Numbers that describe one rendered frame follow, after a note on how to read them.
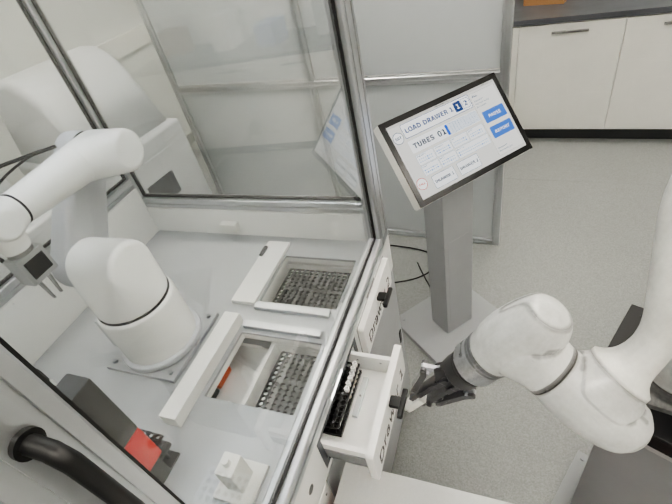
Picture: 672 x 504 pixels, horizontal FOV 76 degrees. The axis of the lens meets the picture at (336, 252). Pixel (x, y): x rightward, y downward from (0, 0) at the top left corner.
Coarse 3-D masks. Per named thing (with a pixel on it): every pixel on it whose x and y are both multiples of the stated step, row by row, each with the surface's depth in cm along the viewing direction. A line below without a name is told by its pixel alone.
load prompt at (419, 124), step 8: (464, 96) 152; (448, 104) 150; (456, 104) 150; (464, 104) 151; (432, 112) 148; (440, 112) 148; (448, 112) 149; (456, 112) 150; (416, 120) 146; (424, 120) 146; (432, 120) 147; (440, 120) 148; (400, 128) 144; (408, 128) 144; (416, 128) 145; (424, 128) 146; (408, 136) 144
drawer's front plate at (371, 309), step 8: (384, 264) 130; (384, 272) 130; (376, 280) 126; (384, 280) 130; (376, 288) 123; (384, 288) 131; (376, 296) 123; (368, 304) 119; (376, 304) 123; (368, 312) 117; (376, 312) 124; (360, 320) 116; (368, 320) 117; (360, 328) 114; (368, 328) 117; (376, 328) 125; (360, 336) 115; (368, 336) 118; (368, 344) 118; (368, 352) 119
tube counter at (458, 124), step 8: (472, 112) 152; (456, 120) 150; (464, 120) 150; (472, 120) 151; (480, 120) 152; (440, 128) 148; (448, 128) 148; (456, 128) 149; (464, 128) 150; (440, 136) 147; (448, 136) 148
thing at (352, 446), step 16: (352, 352) 112; (368, 368) 114; (384, 368) 111; (368, 384) 111; (368, 400) 107; (368, 416) 104; (352, 432) 102; (368, 432) 101; (336, 448) 94; (352, 448) 93
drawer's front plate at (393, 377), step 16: (400, 352) 107; (400, 368) 108; (384, 384) 100; (400, 384) 109; (384, 400) 97; (384, 416) 95; (384, 432) 96; (368, 448) 89; (384, 448) 97; (368, 464) 90
